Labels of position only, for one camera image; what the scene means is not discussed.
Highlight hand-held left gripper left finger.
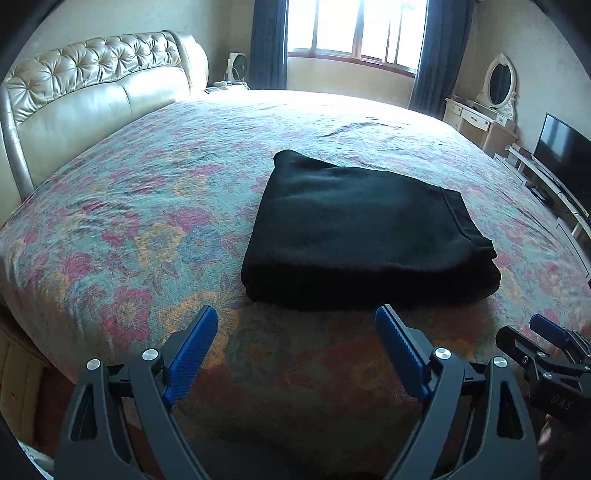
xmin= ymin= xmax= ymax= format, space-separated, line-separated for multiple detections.
xmin=55 ymin=305 xmax=219 ymax=480

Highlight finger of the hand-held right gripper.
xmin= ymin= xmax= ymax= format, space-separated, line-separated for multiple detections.
xmin=495 ymin=325 xmax=552 ymax=370
xmin=530 ymin=314 xmax=591 ymax=358

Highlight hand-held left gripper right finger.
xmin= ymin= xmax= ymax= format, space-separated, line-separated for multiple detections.
xmin=375 ymin=304 xmax=541 ymax=480

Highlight black pants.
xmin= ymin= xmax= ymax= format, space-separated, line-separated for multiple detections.
xmin=241 ymin=150 xmax=502 ymax=312

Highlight person's right hand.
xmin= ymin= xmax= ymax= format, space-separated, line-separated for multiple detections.
xmin=537 ymin=413 xmax=571 ymax=462

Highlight white television stand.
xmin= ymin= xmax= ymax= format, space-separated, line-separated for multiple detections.
xmin=494 ymin=143 xmax=591 ymax=278

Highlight floral bedspread bed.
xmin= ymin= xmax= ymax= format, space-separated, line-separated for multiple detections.
xmin=0 ymin=89 xmax=591 ymax=467

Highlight wooden bed base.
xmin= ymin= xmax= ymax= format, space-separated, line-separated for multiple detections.
xmin=0 ymin=318 xmax=61 ymax=457

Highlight black television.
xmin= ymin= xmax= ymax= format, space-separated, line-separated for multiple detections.
xmin=532 ymin=112 xmax=591 ymax=210

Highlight cream dressing table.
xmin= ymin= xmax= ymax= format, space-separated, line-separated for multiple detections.
xmin=444 ymin=96 xmax=517 ymax=155

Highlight white oval framed mirror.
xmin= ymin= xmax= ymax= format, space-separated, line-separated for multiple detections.
xmin=475 ymin=53 xmax=518 ymax=121

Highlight white power strip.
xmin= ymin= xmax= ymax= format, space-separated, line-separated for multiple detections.
xmin=204 ymin=80 xmax=250 ymax=95

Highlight cream tufted leather headboard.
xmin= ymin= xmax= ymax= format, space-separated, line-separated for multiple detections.
xmin=0 ymin=30 xmax=209 ymax=227

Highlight white fan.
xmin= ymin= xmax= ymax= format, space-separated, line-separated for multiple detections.
xmin=228 ymin=52 xmax=250 ymax=86

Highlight dark blue curtain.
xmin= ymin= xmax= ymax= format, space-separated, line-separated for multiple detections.
xmin=249 ymin=0 xmax=289 ymax=90
xmin=409 ymin=0 xmax=474 ymax=116

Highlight window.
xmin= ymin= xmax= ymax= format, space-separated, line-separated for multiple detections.
xmin=286 ymin=0 xmax=428 ymax=72

